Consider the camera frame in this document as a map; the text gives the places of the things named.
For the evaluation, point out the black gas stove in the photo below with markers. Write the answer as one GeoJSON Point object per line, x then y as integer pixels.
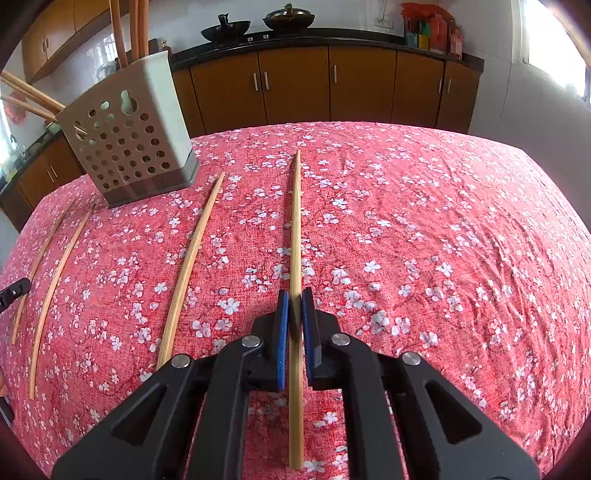
{"type": "Point", "coordinates": [272, 36]}

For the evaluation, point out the black wok with lid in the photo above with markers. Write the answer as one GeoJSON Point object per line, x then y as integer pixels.
{"type": "Point", "coordinates": [290, 18]}

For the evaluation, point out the wooden kitchen cabinets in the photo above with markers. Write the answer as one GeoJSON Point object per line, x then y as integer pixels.
{"type": "Point", "coordinates": [360, 83]}
{"type": "Point", "coordinates": [51, 32]}

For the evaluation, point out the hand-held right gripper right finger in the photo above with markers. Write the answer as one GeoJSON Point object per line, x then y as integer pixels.
{"type": "Point", "coordinates": [310, 341]}

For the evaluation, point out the colourful seasoning boxes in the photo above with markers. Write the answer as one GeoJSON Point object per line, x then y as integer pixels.
{"type": "Point", "coordinates": [418, 34]}

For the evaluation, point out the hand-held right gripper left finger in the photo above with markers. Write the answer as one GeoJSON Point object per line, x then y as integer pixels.
{"type": "Point", "coordinates": [282, 341]}

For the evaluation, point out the window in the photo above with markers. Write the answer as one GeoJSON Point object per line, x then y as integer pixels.
{"type": "Point", "coordinates": [561, 46]}

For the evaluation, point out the red plastic bag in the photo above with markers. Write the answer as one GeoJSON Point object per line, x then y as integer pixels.
{"type": "Point", "coordinates": [425, 10]}
{"type": "Point", "coordinates": [17, 108]}

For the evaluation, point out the black kitchen countertop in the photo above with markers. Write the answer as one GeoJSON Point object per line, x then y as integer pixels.
{"type": "Point", "coordinates": [346, 38]}

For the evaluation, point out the wooden upper kitchen cabinets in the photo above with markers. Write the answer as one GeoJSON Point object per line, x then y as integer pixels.
{"type": "Point", "coordinates": [51, 32]}

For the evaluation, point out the white wall socket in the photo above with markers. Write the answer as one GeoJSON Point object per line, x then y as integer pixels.
{"type": "Point", "coordinates": [384, 21]}

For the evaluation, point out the wooden lower kitchen cabinets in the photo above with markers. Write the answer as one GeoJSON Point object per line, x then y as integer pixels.
{"type": "Point", "coordinates": [360, 83]}

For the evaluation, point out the red oil bottles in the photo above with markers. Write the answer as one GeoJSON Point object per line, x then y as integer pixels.
{"type": "Point", "coordinates": [445, 34]}

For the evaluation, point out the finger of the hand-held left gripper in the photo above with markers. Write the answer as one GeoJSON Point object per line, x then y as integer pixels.
{"type": "Point", "coordinates": [16, 291]}

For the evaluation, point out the beige perforated utensil holder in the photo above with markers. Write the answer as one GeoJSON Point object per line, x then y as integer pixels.
{"type": "Point", "coordinates": [157, 97]}

